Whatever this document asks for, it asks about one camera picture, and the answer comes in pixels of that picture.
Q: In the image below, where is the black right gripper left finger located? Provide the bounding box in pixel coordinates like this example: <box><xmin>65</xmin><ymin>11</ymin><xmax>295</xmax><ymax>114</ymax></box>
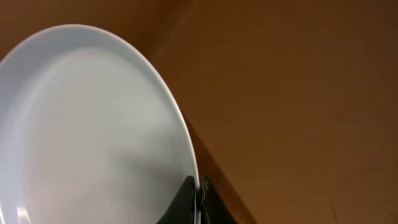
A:
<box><xmin>156</xmin><ymin>176</ymin><xmax>195</xmax><ymax>224</ymax></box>

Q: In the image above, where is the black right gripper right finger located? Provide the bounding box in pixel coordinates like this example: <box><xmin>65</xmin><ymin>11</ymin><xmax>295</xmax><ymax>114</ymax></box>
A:
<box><xmin>200</xmin><ymin>176</ymin><xmax>238</xmax><ymax>224</ymax></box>

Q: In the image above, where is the light blue plate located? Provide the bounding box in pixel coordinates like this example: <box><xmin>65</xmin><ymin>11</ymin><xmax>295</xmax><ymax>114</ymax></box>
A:
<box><xmin>1</xmin><ymin>24</ymin><xmax>198</xmax><ymax>223</ymax></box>

